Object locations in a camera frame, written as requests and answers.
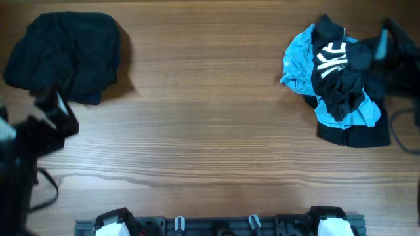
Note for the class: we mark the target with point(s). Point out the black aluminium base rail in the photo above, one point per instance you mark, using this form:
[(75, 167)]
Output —
[(280, 225)]

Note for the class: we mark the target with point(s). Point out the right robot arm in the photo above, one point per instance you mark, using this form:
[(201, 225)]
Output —
[(399, 55)]

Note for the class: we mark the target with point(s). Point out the light blue garment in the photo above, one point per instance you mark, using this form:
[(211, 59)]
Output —
[(297, 70)]

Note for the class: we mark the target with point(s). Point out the folded navy blue shorts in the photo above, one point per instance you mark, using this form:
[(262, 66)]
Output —
[(91, 99)]

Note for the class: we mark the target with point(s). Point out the black shorts with white lining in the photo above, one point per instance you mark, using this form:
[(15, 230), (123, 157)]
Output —
[(77, 51)]

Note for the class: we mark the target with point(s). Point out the black garment with white lettering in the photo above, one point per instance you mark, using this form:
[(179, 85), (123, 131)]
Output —
[(337, 76)]

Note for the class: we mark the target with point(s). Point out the dark garment under pile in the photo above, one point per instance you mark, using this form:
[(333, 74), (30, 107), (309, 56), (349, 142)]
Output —
[(358, 136)]

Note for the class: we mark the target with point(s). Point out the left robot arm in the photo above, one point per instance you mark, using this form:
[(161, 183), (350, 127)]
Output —
[(30, 140)]

